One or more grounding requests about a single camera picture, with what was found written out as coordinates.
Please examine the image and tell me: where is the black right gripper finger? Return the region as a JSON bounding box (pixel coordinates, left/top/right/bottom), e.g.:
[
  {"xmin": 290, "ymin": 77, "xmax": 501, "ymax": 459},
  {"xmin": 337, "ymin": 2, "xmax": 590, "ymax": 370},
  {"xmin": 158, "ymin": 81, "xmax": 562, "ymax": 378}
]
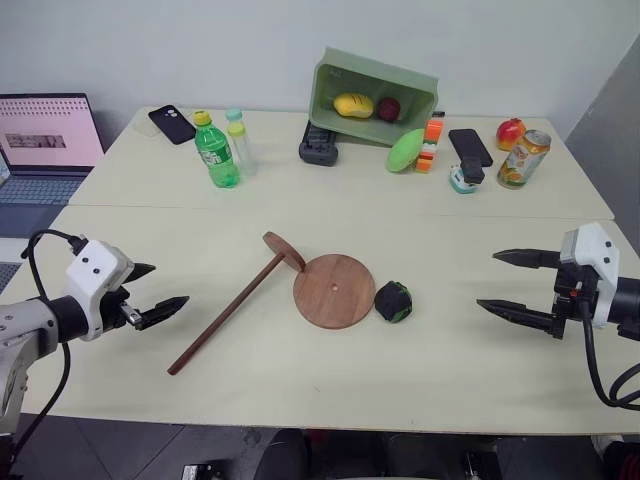
[
  {"xmin": 475, "ymin": 298, "xmax": 555, "ymax": 336},
  {"xmin": 491, "ymin": 247, "xmax": 563, "ymax": 271}
]

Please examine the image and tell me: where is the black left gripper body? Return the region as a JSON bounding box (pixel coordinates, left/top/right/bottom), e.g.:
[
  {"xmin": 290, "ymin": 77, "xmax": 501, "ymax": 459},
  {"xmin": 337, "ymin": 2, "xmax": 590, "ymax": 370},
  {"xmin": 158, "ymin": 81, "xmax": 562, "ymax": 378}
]
[{"xmin": 96, "ymin": 285, "xmax": 146, "ymax": 335}]

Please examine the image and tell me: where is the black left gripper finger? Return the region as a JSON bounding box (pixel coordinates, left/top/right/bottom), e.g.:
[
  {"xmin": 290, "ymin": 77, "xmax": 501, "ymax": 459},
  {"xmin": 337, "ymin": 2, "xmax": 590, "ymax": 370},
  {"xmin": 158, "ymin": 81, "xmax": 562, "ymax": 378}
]
[
  {"xmin": 123, "ymin": 262, "xmax": 158, "ymax": 287},
  {"xmin": 136, "ymin": 295, "xmax": 191, "ymax": 332}
]

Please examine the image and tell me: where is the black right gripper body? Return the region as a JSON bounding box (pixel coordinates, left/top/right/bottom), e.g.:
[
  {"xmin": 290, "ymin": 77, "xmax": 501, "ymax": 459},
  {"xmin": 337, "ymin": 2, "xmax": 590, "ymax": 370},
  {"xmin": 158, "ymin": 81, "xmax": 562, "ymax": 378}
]
[{"xmin": 551, "ymin": 263, "xmax": 603, "ymax": 342}]

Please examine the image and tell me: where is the wooden stick with disc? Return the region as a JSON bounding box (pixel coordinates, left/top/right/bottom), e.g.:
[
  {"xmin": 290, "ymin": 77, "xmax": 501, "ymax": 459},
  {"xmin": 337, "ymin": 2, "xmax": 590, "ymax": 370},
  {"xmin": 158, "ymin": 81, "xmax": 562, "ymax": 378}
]
[{"xmin": 167, "ymin": 230, "xmax": 308, "ymax": 378}]

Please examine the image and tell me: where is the orange juice can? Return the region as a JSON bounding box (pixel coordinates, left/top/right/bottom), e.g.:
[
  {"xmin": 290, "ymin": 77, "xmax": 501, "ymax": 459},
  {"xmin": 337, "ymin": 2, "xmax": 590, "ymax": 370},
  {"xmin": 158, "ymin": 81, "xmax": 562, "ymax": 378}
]
[{"xmin": 496, "ymin": 129, "xmax": 553, "ymax": 190}]

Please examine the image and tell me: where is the white teal device black top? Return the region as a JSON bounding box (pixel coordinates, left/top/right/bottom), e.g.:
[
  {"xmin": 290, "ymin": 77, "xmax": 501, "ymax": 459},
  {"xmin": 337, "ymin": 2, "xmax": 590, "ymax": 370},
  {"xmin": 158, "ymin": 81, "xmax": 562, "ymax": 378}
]
[{"xmin": 448, "ymin": 156, "xmax": 486, "ymax": 195}]

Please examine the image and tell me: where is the red yellow toy apple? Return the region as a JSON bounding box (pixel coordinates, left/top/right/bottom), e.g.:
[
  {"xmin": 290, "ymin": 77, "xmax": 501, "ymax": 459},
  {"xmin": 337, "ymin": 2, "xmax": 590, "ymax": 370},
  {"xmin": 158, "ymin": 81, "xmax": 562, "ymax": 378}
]
[{"xmin": 495, "ymin": 117, "xmax": 528, "ymax": 152}]

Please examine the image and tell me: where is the black and green ball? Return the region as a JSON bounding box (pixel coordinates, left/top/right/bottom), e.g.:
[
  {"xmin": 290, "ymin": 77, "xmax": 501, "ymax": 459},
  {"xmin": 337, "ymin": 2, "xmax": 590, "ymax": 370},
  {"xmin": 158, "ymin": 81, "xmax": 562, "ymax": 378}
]
[{"xmin": 374, "ymin": 280, "xmax": 415, "ymax": 326}]

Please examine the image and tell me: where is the plain black phone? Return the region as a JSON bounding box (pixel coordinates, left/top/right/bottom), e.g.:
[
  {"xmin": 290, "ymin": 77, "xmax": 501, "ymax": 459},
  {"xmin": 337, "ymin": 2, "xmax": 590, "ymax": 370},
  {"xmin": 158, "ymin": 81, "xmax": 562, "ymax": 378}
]
[{"xmin": 448, "ymin": 128, "xmax": 495, "ymax": 168}]

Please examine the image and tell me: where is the green plastic soda bottle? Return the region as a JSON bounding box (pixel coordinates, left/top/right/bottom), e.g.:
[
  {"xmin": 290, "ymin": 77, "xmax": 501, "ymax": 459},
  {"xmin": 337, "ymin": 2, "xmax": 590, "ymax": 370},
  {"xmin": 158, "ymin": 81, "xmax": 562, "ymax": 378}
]
[{"xmin": 192, "ymin": 111, "xmax": 242, "ymax": 189}]

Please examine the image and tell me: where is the orange white green block stack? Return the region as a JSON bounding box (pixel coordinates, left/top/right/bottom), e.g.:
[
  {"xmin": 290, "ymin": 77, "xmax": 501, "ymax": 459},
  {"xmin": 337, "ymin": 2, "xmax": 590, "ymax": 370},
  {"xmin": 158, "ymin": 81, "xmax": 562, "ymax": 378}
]
[{"xmin": 414, "ymin": 118, "xmax": 446, "ymax": 175}]

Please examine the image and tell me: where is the clear bottle with yellow cap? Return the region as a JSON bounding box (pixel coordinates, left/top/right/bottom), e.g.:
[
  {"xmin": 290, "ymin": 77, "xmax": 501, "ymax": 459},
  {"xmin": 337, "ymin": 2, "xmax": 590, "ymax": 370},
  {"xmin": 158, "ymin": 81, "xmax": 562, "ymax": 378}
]
[{"xmin": 227, "ymin": 123, "xmax": 259, "ymax": 178}]

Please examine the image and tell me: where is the round wooden base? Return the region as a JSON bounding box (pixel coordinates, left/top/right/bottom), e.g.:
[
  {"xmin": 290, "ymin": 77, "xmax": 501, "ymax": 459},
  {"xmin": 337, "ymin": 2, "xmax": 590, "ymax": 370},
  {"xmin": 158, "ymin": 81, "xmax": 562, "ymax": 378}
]
[{"xmin": 292, "ymin": 253, "xmax": 377, "ymax": 331}]

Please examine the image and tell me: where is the open laptop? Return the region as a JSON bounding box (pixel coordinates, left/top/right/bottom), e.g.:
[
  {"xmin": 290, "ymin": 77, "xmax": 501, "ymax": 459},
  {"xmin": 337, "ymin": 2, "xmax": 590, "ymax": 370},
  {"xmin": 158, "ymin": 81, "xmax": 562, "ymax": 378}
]
[{"xmin": 0, "ymin": 92, "xmax": 106, "ymax": 241}]

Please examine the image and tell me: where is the green oval toy fruit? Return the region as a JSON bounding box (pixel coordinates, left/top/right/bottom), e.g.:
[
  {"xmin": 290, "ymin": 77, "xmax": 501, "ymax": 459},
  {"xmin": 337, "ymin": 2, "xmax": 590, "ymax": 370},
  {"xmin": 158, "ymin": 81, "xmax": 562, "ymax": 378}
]
[{"xmin": 386, "ymin": 128, "xmax": 427, "ymax": 175}]

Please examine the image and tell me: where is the dark rounded shape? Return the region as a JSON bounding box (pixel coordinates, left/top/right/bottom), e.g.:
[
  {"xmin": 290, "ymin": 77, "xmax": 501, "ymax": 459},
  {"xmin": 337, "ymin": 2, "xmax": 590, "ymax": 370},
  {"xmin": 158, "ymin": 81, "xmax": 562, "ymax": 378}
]
[{"xmin": 259, "ymin": 428, "xmax": 314, "ymax": 480}]

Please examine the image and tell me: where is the dark red toy fruit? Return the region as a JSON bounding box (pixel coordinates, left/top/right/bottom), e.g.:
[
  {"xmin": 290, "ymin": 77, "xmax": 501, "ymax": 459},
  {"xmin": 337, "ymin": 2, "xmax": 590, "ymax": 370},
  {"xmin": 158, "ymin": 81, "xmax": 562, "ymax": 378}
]
[{"xmin": 376, "ymin": 97, "xmax": 404, "ymax": 123}]

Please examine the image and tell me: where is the black charging dock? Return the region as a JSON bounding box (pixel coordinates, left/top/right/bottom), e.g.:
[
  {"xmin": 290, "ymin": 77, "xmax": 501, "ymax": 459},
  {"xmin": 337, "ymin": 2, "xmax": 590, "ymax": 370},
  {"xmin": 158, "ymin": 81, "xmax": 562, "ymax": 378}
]
[{"xmin": 298, "ymin": 122, "xmax": 341, "ymax": 167}]

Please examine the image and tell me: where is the yellow toy mango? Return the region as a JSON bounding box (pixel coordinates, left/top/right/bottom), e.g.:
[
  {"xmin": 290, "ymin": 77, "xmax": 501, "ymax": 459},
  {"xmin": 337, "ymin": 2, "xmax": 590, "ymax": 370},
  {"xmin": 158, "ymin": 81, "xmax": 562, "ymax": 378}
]
[{"xmin": 333, "ymin": 92, "xmax": 376, "ymax": 120}]

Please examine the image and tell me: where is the light green plastic basket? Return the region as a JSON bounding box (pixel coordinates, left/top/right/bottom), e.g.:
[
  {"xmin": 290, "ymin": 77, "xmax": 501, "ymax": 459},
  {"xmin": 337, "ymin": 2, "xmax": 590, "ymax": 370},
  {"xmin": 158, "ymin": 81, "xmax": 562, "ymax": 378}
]
[{"xmin": 308, "ymin": 46, "xmax": 440, "ymax": 149}]

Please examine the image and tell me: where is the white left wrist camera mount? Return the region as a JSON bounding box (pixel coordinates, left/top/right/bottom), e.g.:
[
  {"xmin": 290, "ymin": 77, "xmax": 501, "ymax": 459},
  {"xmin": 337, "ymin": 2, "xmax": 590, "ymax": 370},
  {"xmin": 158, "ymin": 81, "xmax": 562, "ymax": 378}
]
[{"xmin": 61, "ymin": 239, "xmax": 136, "ymax": 343}]

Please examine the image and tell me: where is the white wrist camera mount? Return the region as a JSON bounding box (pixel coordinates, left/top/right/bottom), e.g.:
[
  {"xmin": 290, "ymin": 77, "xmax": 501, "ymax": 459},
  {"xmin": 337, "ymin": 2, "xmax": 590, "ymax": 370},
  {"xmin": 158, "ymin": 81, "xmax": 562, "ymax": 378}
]
[
  {"xmin": 558, "ymin": 222, "xmax": 622, "ymax": 330},
  {"xmin": 61, "ymin": 239, "xmax": 136, "ymax": 343}
]

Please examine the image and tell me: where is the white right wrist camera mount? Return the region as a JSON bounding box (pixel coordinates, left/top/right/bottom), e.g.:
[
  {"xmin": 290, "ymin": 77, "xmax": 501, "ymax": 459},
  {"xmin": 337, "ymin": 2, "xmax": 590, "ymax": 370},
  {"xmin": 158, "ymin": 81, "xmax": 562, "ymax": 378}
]
[{"xmin": 558, "ymin": 222, "xmax": 622, "ymax": 330}]

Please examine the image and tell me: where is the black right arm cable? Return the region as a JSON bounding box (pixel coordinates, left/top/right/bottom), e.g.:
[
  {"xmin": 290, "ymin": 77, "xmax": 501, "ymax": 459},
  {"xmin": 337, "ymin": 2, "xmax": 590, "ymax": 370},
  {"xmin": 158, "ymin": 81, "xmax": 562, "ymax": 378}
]
[{"xmin": 579, "ymin": 313, "xmax": 640, "ymax": 410}]

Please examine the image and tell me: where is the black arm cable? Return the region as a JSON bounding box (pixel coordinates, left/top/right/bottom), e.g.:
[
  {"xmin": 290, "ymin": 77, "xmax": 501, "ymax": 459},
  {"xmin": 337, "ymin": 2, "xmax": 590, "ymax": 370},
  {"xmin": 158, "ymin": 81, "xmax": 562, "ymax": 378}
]
[
  {"xmin": 579, "ymin": 313, "xmax": 640, "ymax": 410},
  {"xmin": 5, "ymin": 228, "xmax": 85, "ymax": 469}
]

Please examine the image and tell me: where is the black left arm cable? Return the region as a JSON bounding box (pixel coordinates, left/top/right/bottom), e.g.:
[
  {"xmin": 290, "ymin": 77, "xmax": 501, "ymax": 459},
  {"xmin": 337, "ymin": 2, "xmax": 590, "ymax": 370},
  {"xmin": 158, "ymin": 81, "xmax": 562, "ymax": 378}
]
[{"xmin": 5, "ymin": 228, "xmax": 85, "ymax": 469}]

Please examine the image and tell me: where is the black phone with camera ring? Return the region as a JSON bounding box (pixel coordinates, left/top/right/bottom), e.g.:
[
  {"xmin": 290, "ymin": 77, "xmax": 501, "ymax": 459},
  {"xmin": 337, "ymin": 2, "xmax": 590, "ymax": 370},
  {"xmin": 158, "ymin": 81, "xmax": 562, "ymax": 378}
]
[{"xmin": 147, "ymin": 104, "xmax": 198, "ymax": 147}]

